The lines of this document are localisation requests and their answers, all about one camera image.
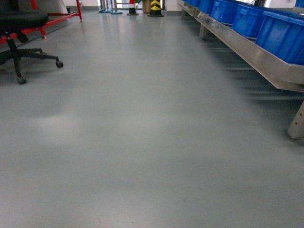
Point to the yellow black bollard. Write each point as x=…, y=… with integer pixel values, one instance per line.
x=155, y=9

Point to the red white traffic cone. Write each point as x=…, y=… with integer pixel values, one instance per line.
x=132, y=8

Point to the steel shelf rack right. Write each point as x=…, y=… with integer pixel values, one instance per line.
x=280, y=74

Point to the black office chair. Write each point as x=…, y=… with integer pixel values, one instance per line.
x=14, y=21

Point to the red metal frame table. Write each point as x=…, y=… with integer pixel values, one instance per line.
x=56, y=9

